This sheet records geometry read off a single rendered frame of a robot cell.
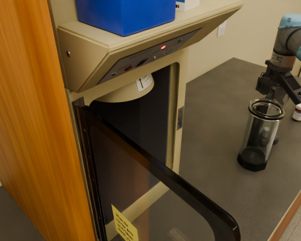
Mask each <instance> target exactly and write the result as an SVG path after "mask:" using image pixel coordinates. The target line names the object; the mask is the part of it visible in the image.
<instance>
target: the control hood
mask: <svg viewBox="0 0 301 241"><path fill-rule="evenodd" d="M243 5H244V2H243V0H200V4H199V6H197V7H195V8H193V9H190V10H188V11H185V12H183V11H176V10H175V20H174V21H172V22H169V23H165V24H162V25H159V26H156V27H153V28H150V29H147V30H144V31H141V32H138V33H135V34H131V35H128V36H121V35H118V34H115V33H111V32H109V31H106V30H103V29H100V28H97V27H95V26H92V25H89V24H86V23H83V22H80V21H74V22H69V23H65V24H61V25H59V26H58V27H57V33H58V38H59V43H60V48H61V53H62V58H63V63H64V69H65V74H66V80H67V84H68V88H69V89H70V90H72V91H73V92H75V93H81V92H83V91H86V90H88V89H90V88H93V87H95V86H97V83H98V82H99V81H100V80H101V79H102V78H103V77H104V75H105V74H106V73H107V72H108V71H109V70H110V69H111V68H112V67H113V65H114V64H115V63H116V62H117V61H118V60H119V59H122V58H124V57H126V56H129V55H132V54H134V53H137V52H140V51H142V50H145V49H147V48H150V47H153V46H155V45H158V44H161V43H163V42H166V41H168V40H171V39H173V38H176V37H179V36H181V35H184V34H187V33H189V32H192V31H195V30H197V29H200V28H202V29H201V30H200V31H198V32H197V33H196V34H195V35H194V36H193V37H191V38H190V39H189V40H188V41H187V42H185V43H184V44H183V45H182V46H181V47H179V48H178V49H177V50H176V51H175V52H177V51H179V50H181V49H184V48H186V47H188V46H191V45H193V44H195V43H197V42H199V41H201V40H202V39H203V38H205V37H206V36H207V35H208V34H209V33H211V32H212V31H213V30H214V29H216V28H217V27H218V26H219V25H221V24H222V23H223V22H224V21H226V20H227V19H228V18H229V17H231V16H232V15H233V14H234V13H236V12H237V11H238V10H239V9H241V8H242V6H243Z"/></svg>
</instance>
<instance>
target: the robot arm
mask: <svg viewBox="0 0 301 241"><path fill-rule="evenodd" d="M297 58H298V60H300V61H301V14H296V13H290V14H285V15H284V16H282V18H281V20H280V24H279V27H278V32H277V36H276V40H275V43H274V47H273V51H272V55H271V59H270V60H266V61H265V64H266V65H268V66H267V70H266V72H265V73H264V72H263V73H264V74H263V75H262V73H261V75H260V77H258V81H257V86H256V90H257V91H258V92H260V93H261V94H262V95H266V96H264V97H263V99H271V100H273V99H275V100H277V101H278V102H279V103H280V104H282V105H283V106H284V107H286V105H287V102H288V100H289V98H290V99H291V100H292V101H293V103H294V104H295V105H298V104H301V86H300V84H299V83H298V81H297V80H296V79H295V77H294V76H293V75H292V73H291V72H290V71H291V70H292V69H293V66H294V65H295V62H296V59H297Z"/></svg>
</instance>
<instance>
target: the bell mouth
mask: <svg viewBox="0 0 301 241"><path fill-rule="evenodd" d="M153 86H154V79H153V77H152V75H151V74H148V75H146V76H144V77H142V78H140V79H138V80H135V81H133V82H131V83H129V84H127V85H125V86H122V87H120V88H118V89H116V90H114V91H111V92H109V93H107V94H105V95H103V96H101V97H99V98H97V99H95V100H96V101H101V102H125V101H130V100H134V99H138V98H140V97H142V96H144V95H146V94H147V93H149V92H150V91H151V90H152V88H153Z"/></svg>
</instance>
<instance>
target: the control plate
mask: <svg viewBox="0 0 301 241"><path fill-rule="evenodd" d="M201 29H202V28H200V29H197V30H195V31H192V32H189V33H187V34H184V35H181V36H179V37H176V38H173V39H171V40H168V41H166V42H163V43H161V44H158V45H155V46H153V47H150V48H147V49H145V50H142V51H140V52H137V53H134V54H132V55H129V56H126V57H124V58H122V59H119V60H118V61H117V62H116V63H115V64H114V65H113V67H112V68H111V69H110V70H109V71H108V72H107V73H106V74H105V75H104V77H103V78H102V79H101V80H100V81H99V82H98V83H97V85H99V84H101V83H103V82H106V81H108V80H110V79H113V78H115V77H117V76H120V75H122V74H124V73H126V72H125V71H124V70H125V69H126V68H127V67H129V66H132V69H131V70H133V69H136V68H138V67H140V66H143V65H145V64H147V63H150V62H152V61H154V58H153V57H154V56H156V59H155V60H157V59H159V58H161V57H164V56H163V55H161V54H162V53H164V52H165V56H166V55H169V54H171V53H173V52H172V51H170V50H171V49H173V48H174V52H175V51H176V50H177V49H178V48H179V47H181V46H182V45H183V44H184V43H185V42H187V41H188V40H189V39H190V38H191V37H193V36H194V35H195V34H196V33H197V32H198V31H200V30H201ZM180 39H182V40H181V41H180V42H178V43H177V41H179V40H180ZM163 46H165V47H164V48H163V49H160V48H161V47H163ZM146 58H149V59H148V60H147V61H146V62H145V63H144V64H143V65H140V66H138V67H136V66H137V65H138V64H139V63H140V62H141V61H142V60H144V59H146ZM152 58H153V59H152ZM131 70H129V71H131ZM129 71H127V72H129ZM114 73H116V74H115V75H114V76H111V75H112V74H114Z"/></svg>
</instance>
